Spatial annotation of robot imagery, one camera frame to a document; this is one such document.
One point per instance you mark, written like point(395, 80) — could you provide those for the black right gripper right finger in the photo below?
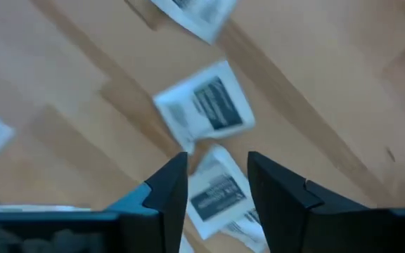
point(287, 211)

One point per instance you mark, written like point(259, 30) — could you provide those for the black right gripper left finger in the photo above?
point(160, 211)

